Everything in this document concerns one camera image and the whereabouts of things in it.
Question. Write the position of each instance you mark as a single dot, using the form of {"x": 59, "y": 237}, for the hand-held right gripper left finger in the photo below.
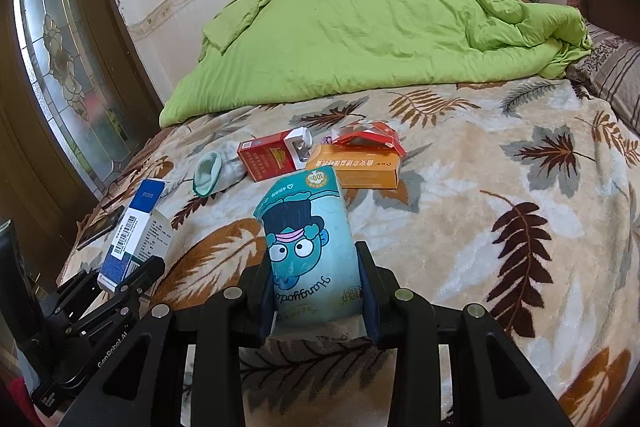
{"x": 266, "y": 312}

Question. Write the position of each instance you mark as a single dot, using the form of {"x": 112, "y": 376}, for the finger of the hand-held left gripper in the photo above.
{"x": 145, "y": 272}
{"x": 70, "y": 294}

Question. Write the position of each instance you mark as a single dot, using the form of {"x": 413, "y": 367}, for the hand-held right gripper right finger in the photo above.
{"x": 372, "y": 307}

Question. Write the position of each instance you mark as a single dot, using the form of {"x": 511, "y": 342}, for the blue white box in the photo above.
{"x": 135, "y": 232}

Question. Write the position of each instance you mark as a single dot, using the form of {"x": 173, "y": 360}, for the teal cartoon tissue packet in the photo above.
{"x": 310, "y": 232}

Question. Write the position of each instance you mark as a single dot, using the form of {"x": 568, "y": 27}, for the grey sock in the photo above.
{"x": 220, "y": 172}

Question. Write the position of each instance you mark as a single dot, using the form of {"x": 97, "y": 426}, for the orange medicine box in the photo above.
{"x": 360, "y": 169}

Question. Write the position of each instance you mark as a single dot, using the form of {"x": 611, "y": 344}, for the red cigarette box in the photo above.
{"x": 265, "y": 159}

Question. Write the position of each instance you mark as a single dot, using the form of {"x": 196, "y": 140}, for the torn red white box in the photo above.
{"x": 375, "y": 137}

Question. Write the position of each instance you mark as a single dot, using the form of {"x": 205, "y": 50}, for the black smartphone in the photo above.
{"x": 100, "y": 227}

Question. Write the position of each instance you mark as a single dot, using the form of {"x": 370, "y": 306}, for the wooden door with patterned glass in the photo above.
{"x": 65, "y": 57}

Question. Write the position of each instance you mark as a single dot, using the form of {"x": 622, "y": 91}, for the green quilt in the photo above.
{"x": 350, "y": 32}

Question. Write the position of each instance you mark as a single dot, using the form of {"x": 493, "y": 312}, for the striped pillow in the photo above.
{"x": 615, "y": 72}

